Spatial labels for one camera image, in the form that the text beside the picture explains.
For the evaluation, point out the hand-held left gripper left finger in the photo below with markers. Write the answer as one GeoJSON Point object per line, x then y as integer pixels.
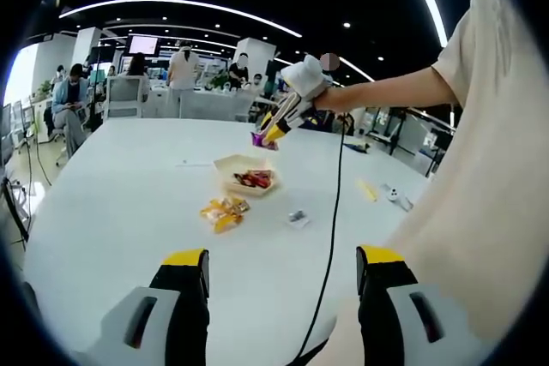
{"type": "Point", "coordinates": [184, 306]}

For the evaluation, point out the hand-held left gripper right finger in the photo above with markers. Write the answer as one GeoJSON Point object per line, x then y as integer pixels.
{"type": "Point", "coordinates": [381, 297]}

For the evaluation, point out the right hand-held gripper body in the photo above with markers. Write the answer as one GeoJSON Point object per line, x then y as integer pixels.
{"type": "Point", "coordinates": [306, 79]}

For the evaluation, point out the purple snack packet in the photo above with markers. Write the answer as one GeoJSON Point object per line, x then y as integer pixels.
{"type": "Point", "coordinates": [259, 141]}

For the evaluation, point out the red long snack packet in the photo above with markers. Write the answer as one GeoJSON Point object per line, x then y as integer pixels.
{"type": "Point", "coordinates": [262, 178]}
{"type": "Point", "coordinates": [244, 179]}

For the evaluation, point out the cream hexagonal container tray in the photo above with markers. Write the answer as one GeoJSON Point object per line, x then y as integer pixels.
{"type": "Point", "coordinates": [240, 162]}

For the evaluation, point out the clear grey snack packet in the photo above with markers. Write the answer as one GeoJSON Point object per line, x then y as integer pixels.
{"type": "Point", "coordinates": [297, 218]}

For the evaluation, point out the gold candy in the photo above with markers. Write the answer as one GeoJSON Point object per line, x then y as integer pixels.
{"type": "Point", "coordinates": [242, 206]}

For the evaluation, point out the person's right hand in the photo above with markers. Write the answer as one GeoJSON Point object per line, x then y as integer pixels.
{"type": "Point", "coordinates": [328, 100]}

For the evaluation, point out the green potted plant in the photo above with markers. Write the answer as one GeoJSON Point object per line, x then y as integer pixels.
{"type": "Point", "coordinates": [218, 81]}
{"type": "Point", "coordinates": [44, 89]}

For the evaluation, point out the blue cloth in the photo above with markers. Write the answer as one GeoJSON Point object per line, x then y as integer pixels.
{"type": "Point", "coordinates": [358, 147]}

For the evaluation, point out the white mesh office chair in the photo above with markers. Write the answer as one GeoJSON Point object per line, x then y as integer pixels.
{"type": "Point", "coordinates": [124, 98]}
{"type": "Point", "coordinates": [206, 104]}

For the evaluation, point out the yellow flat strip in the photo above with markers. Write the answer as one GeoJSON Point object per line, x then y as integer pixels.
{"type": "Point", "coordinates": [367, 190]}

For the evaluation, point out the small white device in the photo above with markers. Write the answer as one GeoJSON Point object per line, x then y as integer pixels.
{"type": "Point", "coordinates": [394, 194]}

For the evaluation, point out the person's beige shirt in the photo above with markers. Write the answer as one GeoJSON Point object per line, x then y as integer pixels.
{"type": "Point", "coordinates": [493, 147]}

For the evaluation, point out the wall display screen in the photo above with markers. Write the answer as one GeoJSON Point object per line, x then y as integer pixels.
{"type": "Point", "coordinates": [143, 44]}

